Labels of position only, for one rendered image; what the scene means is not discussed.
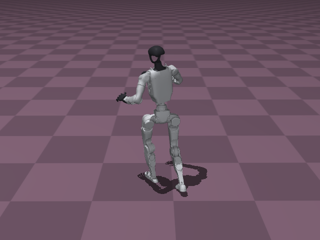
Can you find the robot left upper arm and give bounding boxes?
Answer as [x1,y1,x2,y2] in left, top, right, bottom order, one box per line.
[133,72,150,104]

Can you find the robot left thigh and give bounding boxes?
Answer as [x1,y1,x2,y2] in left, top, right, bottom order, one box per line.
[141,114,156,154]

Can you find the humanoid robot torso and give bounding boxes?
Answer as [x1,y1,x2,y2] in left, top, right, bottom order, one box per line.
[146,63,173,124]

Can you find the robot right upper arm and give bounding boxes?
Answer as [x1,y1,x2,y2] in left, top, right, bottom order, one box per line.
[169,65,183,85]

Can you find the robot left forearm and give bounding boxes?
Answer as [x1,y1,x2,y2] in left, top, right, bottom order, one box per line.
[123,95,136,105]

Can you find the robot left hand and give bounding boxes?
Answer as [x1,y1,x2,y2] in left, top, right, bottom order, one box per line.
[116,92,127,104]

